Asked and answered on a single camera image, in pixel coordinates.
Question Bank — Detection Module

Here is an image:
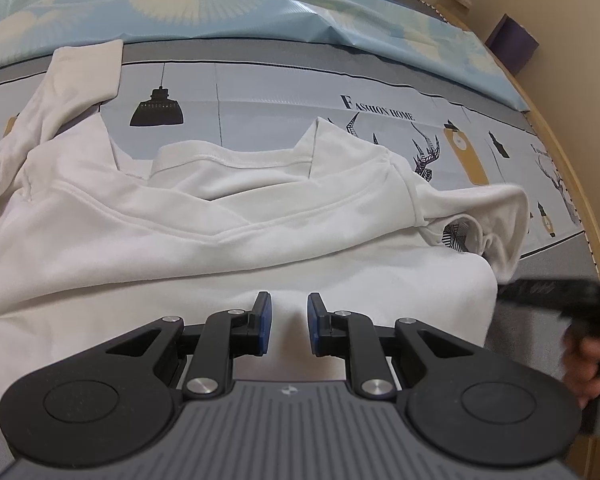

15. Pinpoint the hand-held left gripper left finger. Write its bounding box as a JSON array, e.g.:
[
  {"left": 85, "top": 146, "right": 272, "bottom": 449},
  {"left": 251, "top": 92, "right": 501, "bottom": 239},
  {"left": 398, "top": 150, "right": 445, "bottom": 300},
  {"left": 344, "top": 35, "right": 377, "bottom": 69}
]
[{"left": 102, "top": 291, "right": 274, "bottom": 401}]

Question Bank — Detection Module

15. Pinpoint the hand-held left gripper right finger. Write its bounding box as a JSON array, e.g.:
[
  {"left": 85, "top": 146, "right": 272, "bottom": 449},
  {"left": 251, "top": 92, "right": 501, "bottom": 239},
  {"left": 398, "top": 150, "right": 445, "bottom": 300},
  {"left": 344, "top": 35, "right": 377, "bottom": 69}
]
[{"left": 306, "top": 292, "right": 481, "bottom": 401}]

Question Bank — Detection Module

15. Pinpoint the white shirt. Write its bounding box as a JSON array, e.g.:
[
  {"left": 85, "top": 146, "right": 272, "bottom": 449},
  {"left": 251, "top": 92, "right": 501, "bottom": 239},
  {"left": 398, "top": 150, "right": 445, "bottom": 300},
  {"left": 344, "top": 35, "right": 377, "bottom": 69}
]
[{"left": 0, "top": 39, "right": 533, "bottom": 411}]

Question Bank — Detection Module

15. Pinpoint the person's right hand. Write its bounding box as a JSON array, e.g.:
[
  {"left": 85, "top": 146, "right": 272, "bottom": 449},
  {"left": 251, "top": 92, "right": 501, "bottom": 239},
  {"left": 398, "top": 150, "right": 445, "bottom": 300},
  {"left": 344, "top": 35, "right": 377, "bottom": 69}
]
[{"left": 562, "top": 332, "right": 600, "bottom": 411}]

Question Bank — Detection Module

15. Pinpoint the grey printed bed sheet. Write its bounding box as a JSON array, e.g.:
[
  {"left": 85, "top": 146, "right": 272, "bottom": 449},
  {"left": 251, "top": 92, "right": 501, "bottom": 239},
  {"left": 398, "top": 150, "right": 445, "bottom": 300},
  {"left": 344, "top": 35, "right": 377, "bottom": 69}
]
[{"left": 0, "top": 37, "right": 600, "bottom": 480}]

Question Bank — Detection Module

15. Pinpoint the purple box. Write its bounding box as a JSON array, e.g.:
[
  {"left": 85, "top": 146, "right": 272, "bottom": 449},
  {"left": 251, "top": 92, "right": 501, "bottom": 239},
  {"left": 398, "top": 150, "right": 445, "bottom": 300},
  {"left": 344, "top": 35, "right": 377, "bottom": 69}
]
[{"left": 485, "top": 14, "right": 539, "bottom": 75}]

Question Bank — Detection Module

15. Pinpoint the light blue patterned blanket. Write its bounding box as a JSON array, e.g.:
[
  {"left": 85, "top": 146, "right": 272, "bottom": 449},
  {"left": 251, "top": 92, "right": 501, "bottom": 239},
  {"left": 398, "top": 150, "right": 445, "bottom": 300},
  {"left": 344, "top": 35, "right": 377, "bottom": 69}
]
[{"left": 0, "top": 0, "right": 531, "bottom": 113}]

